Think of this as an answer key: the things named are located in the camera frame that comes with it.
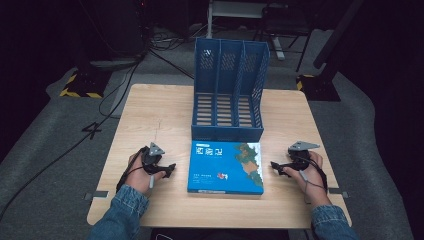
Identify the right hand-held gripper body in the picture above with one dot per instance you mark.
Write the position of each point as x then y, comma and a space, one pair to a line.
300, 156

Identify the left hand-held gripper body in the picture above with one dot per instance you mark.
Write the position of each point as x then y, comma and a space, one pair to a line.
152, 156

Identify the person's left hand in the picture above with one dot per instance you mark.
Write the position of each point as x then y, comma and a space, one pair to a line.
141, 178

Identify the person's right hand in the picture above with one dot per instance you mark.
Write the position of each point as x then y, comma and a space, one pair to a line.
311, 183

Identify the blue book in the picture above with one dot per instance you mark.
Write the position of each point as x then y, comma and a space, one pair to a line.
223, 170

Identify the yellow black striped stand base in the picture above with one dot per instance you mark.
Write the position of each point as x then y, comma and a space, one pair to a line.
85, 85
318, 88

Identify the blue plastic file rack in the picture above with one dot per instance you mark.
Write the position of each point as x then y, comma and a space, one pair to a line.
228, 100

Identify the black chair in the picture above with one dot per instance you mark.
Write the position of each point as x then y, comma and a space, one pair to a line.
286, 23

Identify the metal table edge bracket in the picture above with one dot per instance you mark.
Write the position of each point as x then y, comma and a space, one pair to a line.
338, 192
96, 194

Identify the white metal table frame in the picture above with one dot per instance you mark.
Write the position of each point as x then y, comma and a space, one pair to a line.
240, 10

